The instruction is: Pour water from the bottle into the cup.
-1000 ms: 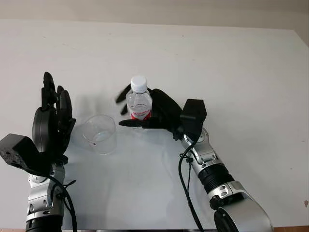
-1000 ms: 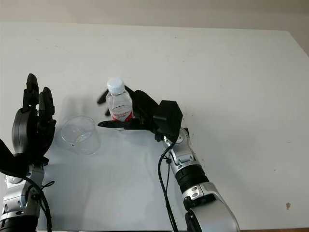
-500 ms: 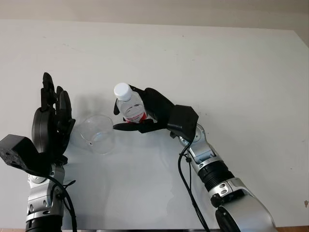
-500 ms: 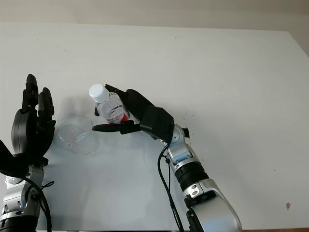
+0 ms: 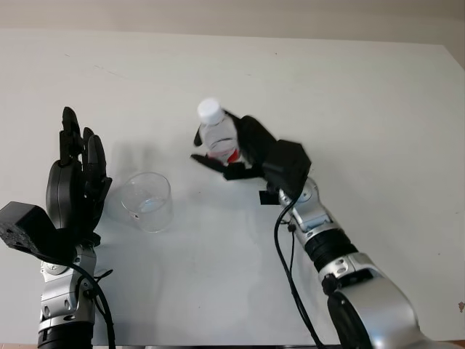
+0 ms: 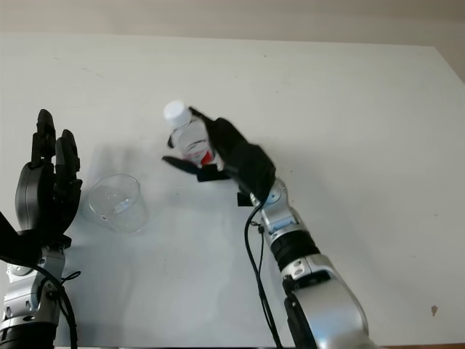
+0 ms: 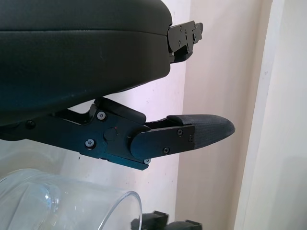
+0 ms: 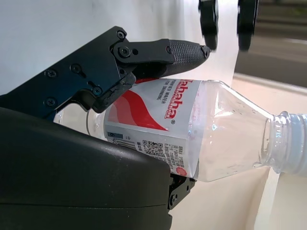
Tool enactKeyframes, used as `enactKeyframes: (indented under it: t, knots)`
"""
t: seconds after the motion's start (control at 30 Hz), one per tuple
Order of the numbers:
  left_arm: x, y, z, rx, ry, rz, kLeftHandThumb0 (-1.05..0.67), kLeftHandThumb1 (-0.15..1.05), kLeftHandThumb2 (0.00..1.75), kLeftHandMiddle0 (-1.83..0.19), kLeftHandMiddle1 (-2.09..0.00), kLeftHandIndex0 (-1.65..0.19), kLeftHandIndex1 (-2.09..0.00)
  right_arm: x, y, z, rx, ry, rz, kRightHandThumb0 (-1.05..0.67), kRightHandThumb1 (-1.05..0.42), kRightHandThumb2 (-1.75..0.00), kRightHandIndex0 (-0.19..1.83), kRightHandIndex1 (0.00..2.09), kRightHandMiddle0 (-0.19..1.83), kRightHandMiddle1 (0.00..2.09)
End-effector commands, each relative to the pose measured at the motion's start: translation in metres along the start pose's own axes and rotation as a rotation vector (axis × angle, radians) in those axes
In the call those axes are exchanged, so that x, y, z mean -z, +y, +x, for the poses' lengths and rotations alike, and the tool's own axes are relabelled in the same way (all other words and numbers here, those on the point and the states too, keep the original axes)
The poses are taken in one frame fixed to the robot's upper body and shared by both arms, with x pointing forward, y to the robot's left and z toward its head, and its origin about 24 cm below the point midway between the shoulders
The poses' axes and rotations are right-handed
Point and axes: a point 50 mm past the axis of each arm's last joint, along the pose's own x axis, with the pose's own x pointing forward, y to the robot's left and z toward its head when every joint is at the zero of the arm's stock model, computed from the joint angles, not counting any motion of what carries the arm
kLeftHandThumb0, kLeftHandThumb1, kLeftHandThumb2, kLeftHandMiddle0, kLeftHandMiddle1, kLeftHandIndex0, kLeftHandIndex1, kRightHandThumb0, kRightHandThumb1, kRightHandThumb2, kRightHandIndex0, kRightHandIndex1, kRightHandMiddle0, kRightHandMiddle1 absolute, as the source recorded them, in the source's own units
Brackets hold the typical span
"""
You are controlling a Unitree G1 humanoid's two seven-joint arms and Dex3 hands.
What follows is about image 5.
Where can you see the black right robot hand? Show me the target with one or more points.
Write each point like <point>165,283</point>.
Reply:
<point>254,141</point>

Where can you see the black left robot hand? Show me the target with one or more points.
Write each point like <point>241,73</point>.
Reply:
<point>69,196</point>

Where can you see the clear plastic water bottle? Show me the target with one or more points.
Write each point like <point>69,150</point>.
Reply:
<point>218,134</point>

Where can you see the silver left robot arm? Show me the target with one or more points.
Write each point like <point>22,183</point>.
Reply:
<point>65,298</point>

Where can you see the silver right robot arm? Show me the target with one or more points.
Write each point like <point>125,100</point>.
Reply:
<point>378,298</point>

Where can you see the clear plastic cup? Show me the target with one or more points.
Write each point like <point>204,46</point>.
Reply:
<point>150,207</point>

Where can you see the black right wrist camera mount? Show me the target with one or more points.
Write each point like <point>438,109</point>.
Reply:
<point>288,163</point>

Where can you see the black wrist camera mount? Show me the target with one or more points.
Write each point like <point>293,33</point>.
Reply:
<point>288,163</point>
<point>25,225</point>

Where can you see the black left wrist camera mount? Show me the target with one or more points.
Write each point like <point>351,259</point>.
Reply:
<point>25,225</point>

